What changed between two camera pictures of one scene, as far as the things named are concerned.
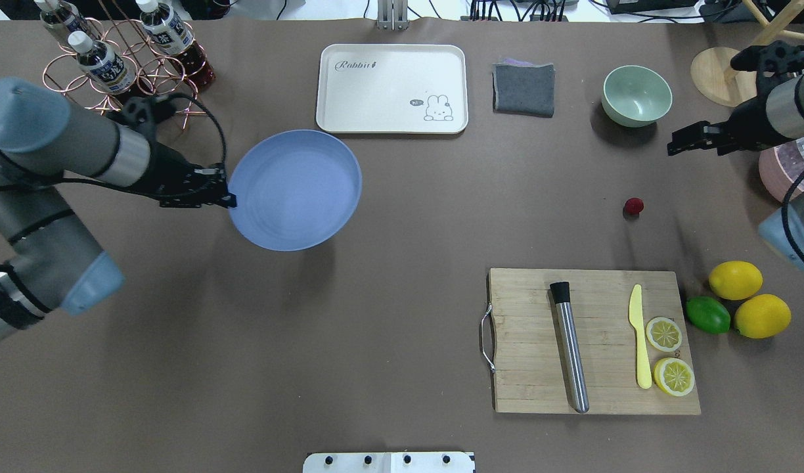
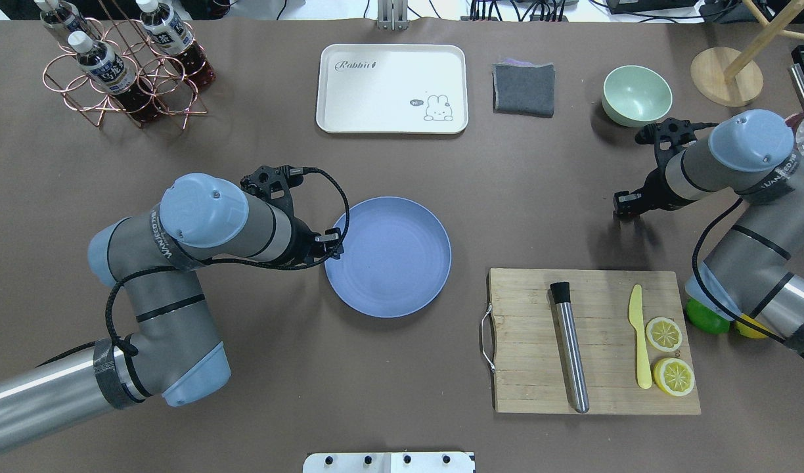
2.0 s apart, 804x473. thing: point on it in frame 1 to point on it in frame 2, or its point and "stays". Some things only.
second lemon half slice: [674, 376] stays
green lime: [707, 315] stays
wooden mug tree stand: [713, 73] stays
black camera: [767, 60] to [669, 136]
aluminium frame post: [393, 15] stays
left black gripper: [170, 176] to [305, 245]
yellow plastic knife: [644, 379] stays
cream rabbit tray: [392, 89] stays
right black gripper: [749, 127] to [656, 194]
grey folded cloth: [523, 88] stays
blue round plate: [295, 189] to [397, 258]
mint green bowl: [635, 96] stays
